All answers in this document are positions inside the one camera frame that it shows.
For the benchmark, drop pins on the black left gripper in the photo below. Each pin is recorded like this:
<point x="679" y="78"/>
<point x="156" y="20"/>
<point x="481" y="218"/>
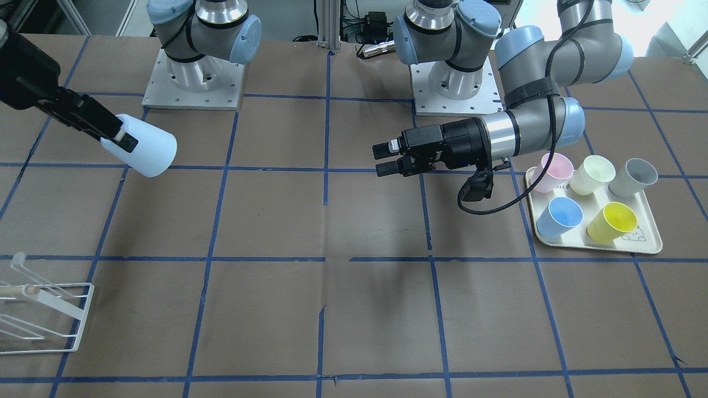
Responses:
<point x="463" y="142"/>

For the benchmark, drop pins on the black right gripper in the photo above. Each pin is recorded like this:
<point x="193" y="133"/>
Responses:
<point x="29" y="78"/>

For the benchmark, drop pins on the light blue plastic cup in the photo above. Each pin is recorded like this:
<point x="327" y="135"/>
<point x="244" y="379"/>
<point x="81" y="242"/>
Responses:
<point x="155" y="149"/>

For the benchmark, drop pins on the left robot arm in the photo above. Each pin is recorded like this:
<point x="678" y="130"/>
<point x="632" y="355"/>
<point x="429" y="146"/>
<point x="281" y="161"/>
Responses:
<point x="458" y="37"/>

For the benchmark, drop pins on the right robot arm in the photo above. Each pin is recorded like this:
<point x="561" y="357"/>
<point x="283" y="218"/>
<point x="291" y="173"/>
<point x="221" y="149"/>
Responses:
<point x="189" y="31"/>

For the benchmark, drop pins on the pink plastic cup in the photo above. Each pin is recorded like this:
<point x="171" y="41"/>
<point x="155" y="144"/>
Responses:
<point x="560" y="170"/>

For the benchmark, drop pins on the cream plastic cup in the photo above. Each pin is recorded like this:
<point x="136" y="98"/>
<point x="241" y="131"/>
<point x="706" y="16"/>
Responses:
<point x="594" y="173"/>

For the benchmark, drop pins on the yellow plastic cup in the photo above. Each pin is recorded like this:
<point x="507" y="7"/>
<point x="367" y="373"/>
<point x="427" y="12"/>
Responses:
<point x="613" y="221"/>

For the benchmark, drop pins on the grey plastic cup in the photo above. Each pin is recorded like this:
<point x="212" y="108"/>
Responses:
<point x="634" y="177"/>

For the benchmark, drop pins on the cream plastic tray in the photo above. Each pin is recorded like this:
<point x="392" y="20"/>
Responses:
<point x="644" y="240"/>

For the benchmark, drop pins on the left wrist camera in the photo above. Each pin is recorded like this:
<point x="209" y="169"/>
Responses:
<point x="478" y="187"/>

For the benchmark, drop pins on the aluminium frame post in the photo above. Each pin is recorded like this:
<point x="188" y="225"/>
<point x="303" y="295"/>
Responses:
<point x="328" y="25"/>

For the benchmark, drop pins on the white wire cup rack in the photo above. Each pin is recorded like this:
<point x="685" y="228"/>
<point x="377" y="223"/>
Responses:
<point x="40" y="316"/>

